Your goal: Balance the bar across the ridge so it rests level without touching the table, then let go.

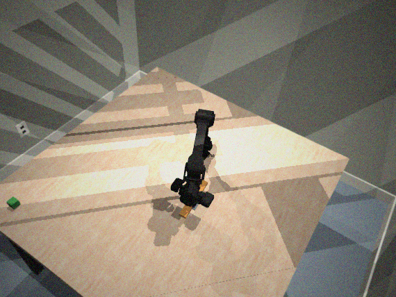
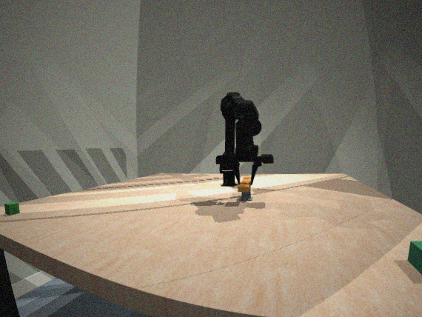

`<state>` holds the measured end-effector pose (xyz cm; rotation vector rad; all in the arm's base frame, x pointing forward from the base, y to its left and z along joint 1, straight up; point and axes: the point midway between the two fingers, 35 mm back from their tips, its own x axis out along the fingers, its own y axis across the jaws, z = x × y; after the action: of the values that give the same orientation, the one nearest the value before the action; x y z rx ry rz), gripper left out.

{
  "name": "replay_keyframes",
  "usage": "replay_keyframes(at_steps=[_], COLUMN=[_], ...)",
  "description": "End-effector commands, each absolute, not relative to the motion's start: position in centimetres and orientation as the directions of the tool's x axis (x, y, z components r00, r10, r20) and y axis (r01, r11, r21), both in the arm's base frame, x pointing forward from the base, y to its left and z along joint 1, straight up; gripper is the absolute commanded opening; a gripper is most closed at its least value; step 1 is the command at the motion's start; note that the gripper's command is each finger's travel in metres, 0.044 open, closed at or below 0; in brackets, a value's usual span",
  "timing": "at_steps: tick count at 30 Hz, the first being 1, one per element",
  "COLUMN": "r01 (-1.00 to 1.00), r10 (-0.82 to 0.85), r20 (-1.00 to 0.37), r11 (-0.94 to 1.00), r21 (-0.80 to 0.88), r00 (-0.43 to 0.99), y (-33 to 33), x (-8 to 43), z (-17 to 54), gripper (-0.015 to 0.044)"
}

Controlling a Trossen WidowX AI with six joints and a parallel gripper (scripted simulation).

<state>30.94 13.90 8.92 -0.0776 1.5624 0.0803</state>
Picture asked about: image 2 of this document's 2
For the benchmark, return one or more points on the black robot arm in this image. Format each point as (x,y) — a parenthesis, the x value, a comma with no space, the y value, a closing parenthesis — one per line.
(233,108)

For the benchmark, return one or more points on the orange bar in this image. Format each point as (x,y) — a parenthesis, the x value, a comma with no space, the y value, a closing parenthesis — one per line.
(245,185)

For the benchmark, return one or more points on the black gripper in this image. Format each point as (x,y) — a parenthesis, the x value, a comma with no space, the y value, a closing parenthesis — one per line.
(257,161)

